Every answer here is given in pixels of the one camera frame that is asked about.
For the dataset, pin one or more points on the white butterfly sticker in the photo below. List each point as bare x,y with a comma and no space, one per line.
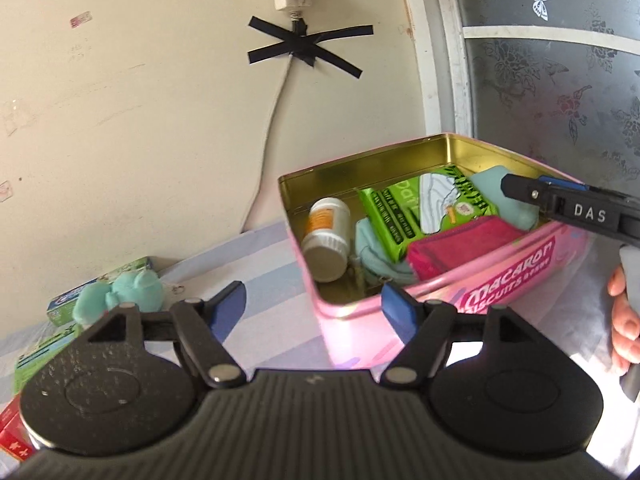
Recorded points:
542,6

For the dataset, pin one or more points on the pink wall sticker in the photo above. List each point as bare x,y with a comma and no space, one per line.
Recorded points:
81,19

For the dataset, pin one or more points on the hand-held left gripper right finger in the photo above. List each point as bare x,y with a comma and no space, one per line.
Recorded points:
397,310

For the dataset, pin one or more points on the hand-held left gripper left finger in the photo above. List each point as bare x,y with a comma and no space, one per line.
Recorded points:
227,312

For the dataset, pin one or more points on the bright green box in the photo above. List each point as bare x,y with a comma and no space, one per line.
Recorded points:
42,360

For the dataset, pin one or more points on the red cloth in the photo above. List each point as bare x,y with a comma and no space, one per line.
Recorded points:
460,247

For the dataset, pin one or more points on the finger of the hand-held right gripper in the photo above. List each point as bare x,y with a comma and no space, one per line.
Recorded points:
525,192

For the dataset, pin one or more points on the person's right hand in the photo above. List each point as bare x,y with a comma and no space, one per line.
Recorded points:
627,332

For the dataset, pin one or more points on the green and blue box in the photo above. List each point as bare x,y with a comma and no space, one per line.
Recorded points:
67,305

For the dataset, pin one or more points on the teal plush toy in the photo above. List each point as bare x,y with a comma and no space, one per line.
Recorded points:
135,292

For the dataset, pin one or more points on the green snack packet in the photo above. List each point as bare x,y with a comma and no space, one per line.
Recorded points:
395,215

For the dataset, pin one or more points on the floral window film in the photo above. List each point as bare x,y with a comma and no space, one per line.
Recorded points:
550,85

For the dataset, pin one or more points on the black tape cross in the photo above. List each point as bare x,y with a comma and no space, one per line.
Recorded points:
305,45

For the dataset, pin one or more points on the white pill bottle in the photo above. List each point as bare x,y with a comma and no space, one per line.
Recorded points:
327,235

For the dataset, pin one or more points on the pink biscuit tin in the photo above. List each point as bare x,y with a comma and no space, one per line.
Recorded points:
450,310

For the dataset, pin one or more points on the white window frame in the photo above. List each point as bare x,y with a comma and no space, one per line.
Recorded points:
440,45

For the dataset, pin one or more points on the red box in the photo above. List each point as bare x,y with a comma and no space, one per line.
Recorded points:
12,430

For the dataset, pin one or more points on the striped bed sheet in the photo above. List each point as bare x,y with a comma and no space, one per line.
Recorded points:
280,310

